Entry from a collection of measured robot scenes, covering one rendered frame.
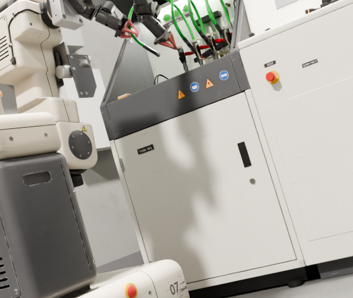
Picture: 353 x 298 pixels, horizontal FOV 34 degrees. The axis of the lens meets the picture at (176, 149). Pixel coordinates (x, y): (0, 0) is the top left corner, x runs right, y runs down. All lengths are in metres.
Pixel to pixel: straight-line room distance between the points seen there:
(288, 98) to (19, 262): 1.20
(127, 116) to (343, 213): 1.00
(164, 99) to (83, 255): 0.99
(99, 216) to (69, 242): 3.19
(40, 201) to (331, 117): 1.13
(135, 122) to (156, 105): 0.13
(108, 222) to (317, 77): 3.01
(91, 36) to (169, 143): 3.12
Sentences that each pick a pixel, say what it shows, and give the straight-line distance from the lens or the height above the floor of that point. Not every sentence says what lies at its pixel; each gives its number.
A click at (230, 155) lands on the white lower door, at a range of 2.33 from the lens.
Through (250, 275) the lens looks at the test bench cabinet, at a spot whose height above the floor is 0.08.
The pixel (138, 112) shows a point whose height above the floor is 0.86.
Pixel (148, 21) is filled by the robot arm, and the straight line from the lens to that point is 2.60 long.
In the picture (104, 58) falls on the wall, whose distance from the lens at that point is 5.46.
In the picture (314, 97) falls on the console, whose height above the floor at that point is 0.67.
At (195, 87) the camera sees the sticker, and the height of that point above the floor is 0.87.
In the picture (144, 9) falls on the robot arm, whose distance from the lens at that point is 2.56.
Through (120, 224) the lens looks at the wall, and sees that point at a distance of 4.97.
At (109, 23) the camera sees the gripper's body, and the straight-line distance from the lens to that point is 2.67.
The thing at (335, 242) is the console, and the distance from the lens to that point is 2.26.
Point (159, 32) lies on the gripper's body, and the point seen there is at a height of 1.19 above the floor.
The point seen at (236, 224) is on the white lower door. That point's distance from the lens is 2.36.
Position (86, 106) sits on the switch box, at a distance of 4.84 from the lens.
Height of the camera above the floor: 0.46
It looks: 5 degrees up
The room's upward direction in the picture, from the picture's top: 17 degrees counter-clockwise
